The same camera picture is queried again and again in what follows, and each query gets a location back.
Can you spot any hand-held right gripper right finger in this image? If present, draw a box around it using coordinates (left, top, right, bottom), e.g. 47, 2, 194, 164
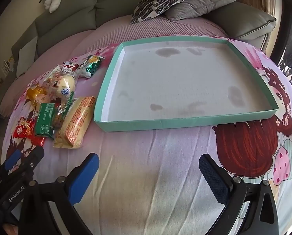
199, 153, 280, 235

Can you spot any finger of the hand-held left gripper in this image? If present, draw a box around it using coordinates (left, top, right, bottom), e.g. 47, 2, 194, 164
0, 150, 22, 177
7, 146, 45, 184

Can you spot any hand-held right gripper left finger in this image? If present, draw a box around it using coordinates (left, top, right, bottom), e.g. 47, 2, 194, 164
19, 153, 100, 235

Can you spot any clear packet with green print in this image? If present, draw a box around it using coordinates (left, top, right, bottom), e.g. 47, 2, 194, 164
53, 98, 73, 130

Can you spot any yellow cracker packet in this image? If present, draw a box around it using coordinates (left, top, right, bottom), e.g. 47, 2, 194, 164
53, 96, 97, 149

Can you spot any orange snack packet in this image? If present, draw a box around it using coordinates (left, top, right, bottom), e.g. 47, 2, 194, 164
26, 84, 50, 106

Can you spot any round bun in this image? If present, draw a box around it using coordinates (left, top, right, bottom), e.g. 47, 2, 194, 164
44, 73, 76, 103

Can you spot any white packet with orange print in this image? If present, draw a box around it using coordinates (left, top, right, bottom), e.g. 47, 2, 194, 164
44, 65, 65, 81

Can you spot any red and white snack packet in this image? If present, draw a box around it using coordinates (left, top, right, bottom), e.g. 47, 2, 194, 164
63, 60, 79, 75

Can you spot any teal cardboard tray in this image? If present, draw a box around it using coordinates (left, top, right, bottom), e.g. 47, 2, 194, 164
94, 35, 279, 132

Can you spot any green and white snack packet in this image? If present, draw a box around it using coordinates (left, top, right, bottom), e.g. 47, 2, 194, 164
75, 55, 105, 79

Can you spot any pink cartoon printed blanket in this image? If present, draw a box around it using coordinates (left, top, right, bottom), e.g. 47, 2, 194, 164
0, 35, 292, 235

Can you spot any white and yellow small clutter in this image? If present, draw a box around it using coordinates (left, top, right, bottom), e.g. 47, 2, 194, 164
0, 56, 15, 89

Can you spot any light grey cushion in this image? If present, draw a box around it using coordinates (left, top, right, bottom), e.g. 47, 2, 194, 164
16, 38, 39, 77

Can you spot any grey-green sofa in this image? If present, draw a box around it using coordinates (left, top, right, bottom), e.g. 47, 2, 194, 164
0, 0, 277, 118

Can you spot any grey pillow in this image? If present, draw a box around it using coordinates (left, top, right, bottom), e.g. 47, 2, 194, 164
165, 0, 244, 21

